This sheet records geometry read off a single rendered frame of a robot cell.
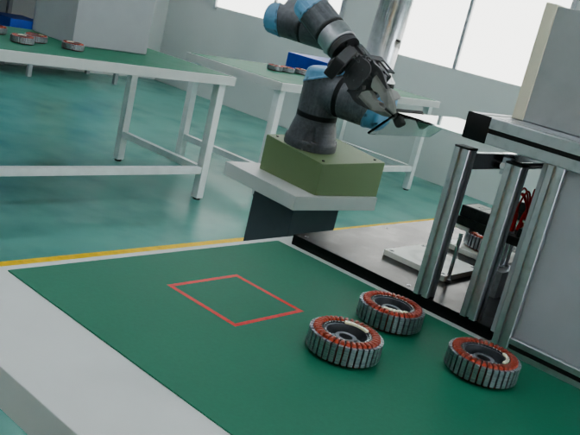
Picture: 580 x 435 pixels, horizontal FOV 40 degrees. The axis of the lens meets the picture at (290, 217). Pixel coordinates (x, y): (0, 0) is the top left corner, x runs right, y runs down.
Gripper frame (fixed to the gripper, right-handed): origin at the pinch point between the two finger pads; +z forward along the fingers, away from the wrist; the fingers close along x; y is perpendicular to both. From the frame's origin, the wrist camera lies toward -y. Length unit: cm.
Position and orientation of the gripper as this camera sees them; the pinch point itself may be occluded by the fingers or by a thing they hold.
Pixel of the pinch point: (388, 111)
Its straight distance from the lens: 165.8
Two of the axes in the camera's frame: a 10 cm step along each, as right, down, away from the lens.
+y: 6.5, -0.5, 7.6
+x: -5.6, 6.5, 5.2
